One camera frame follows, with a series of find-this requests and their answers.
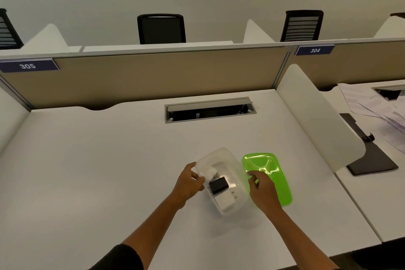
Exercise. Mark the clear plastic container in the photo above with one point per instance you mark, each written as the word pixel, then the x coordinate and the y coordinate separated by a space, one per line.
pixel 232 168

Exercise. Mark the black mesh office chair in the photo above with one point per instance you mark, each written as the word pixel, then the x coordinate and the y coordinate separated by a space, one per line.
pixel 161 29

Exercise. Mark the person's left hand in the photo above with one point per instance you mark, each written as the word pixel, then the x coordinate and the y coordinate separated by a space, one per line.
pixel 185 186

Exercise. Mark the printed white paper sheet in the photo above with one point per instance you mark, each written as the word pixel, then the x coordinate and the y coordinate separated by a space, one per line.
pixel 394 140
pixel 357 99
pixel 397 114

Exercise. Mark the black sleeve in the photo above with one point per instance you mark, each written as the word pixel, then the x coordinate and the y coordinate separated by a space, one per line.
pixel 118 258

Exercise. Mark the person's right forearm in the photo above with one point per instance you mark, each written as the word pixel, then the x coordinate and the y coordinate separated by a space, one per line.
pixel 300 241

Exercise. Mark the small white charger plug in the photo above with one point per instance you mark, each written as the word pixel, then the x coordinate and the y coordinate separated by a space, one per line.
pixel 209 173

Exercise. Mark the brown chair back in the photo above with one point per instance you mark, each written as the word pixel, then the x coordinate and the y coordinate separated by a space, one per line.
pixel 398 14

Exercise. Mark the person's left thumb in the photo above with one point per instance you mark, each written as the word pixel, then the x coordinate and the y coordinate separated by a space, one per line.
pixel 200 187

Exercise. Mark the white curved desk divider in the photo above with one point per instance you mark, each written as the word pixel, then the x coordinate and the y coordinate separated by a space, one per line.
pixel 47 40
pixel 256 34
pixel 11 114
pixel 316 114
pixel 392 27

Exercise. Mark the green plastic lid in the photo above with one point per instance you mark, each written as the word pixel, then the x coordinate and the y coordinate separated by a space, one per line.
pixel 275 171

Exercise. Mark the large white charger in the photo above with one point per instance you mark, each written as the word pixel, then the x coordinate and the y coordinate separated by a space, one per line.
pixel 229 203

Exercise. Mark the black charger plug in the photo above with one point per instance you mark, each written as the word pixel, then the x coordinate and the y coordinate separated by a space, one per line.
pixel 219 186

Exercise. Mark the blue partition label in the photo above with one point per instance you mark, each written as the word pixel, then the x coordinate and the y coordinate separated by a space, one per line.
pixel 314 50
pixel 27 66

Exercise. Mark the person's left forearm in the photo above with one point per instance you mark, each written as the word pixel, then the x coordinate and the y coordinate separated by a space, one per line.
pixel 152 231

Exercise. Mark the person's right thumb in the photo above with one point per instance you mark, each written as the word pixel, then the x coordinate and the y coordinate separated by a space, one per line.
pixel 252 182

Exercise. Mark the black slatted office chair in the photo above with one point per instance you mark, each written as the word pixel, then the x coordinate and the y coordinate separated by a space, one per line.
pixel 8 32
pixel 302 26

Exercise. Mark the short beige partition panel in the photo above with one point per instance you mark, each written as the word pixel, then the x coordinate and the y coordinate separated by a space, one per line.
pixel 354 64

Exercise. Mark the person's right hand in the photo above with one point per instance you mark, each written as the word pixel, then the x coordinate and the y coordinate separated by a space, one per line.
pixel 264 193

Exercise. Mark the long beige partition panel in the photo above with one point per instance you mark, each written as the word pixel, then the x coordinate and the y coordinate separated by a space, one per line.
pixel 142 80

